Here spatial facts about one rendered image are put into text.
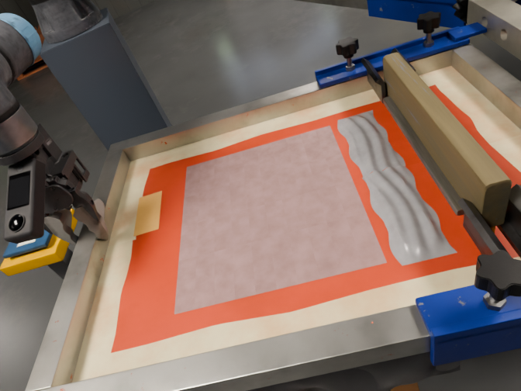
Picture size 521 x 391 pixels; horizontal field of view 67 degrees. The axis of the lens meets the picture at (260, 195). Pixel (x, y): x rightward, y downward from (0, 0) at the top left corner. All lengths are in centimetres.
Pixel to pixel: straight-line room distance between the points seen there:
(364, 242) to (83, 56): 81
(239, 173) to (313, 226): 21
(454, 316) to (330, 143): 40
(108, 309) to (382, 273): 40
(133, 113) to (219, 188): 49
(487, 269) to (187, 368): 33
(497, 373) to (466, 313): 109
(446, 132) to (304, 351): 33
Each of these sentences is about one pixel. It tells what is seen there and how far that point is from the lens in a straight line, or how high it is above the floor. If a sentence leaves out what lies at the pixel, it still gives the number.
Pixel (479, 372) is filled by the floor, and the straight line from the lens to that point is 154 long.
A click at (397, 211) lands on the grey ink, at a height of 97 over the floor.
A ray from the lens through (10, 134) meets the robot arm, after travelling 62.
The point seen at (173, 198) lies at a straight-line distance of 76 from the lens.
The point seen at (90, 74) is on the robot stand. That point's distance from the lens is 111.
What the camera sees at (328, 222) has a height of 97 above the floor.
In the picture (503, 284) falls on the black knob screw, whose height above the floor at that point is 107.
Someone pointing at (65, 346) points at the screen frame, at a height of 101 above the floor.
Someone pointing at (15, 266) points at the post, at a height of 95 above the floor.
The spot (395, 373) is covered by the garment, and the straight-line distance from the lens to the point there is 71.
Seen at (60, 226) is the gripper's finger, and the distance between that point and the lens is 72.
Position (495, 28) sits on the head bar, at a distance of 91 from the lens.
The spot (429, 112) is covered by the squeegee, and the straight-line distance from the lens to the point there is 60.
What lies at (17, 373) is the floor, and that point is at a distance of 227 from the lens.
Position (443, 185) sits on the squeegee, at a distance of 58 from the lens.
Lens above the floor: 141
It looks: 41 degrees down
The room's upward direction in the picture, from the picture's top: 23 degrees counter-clockwise
